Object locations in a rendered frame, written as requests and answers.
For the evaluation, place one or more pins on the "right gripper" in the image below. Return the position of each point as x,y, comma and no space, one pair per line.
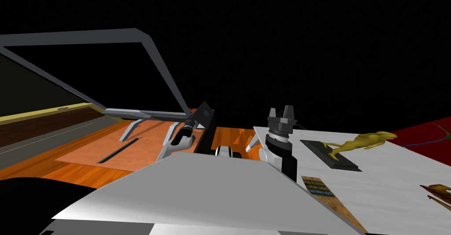
281,125

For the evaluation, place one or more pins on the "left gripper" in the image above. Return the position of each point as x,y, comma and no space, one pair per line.
205,115

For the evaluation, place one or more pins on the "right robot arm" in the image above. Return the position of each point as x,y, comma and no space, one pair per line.
282,154

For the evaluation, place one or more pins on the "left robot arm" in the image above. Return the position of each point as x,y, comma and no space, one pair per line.
176,145

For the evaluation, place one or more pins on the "pale orange drawer front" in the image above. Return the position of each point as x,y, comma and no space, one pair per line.
148,157

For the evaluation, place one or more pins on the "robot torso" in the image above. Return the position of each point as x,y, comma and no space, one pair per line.
211,192

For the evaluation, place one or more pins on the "brown book with teal label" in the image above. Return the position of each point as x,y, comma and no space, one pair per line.
319,187

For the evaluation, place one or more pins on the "yellow statue on black base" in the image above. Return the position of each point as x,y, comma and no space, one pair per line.
366,141

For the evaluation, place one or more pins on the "white table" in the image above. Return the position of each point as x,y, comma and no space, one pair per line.
380,192

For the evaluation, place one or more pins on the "orange wooden cabinet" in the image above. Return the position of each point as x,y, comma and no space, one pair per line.
70,173

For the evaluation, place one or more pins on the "red rug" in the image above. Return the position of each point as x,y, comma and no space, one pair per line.
430,132

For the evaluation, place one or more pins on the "brown carved figure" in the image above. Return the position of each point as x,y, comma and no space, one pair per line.
442,190

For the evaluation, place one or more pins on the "grey metal frame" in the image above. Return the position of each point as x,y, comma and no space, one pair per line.
70,37

